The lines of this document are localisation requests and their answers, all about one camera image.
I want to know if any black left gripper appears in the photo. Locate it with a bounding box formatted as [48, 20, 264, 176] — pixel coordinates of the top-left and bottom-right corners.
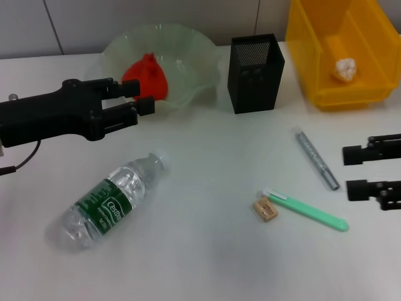
[0, 78, 156, 149]

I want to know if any green toothbrush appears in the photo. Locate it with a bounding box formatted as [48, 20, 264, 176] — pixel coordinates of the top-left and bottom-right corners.
[261, 187, 350, 233]

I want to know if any white paper ball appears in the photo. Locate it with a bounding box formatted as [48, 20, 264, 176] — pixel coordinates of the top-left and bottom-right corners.
[331, 58, 360, 83]

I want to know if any clear green-label water bottle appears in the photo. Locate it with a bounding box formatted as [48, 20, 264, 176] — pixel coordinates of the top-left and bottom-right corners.
[51, 149, 172, 251]

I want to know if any grey pen in clear sleeve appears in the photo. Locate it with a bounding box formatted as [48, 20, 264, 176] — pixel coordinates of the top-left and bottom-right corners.
[293, 125, 341, 191]

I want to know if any green glass fruit plate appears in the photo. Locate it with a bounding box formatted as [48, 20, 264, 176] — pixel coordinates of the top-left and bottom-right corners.
[102, 23, 220, 110]

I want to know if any black mesh pen holder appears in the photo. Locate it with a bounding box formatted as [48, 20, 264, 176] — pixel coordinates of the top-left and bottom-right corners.
[227, 33, 286, 115]

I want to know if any small wooden cork block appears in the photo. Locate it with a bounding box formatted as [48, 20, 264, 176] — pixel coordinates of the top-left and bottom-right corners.
[253, 196, 279, 223]

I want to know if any yellow plastic bin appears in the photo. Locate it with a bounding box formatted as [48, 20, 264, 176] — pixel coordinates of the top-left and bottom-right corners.
[284, 0, 401, 113]

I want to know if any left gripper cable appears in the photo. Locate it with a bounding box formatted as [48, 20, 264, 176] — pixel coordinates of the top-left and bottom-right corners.
[0, 140, 41, 177]

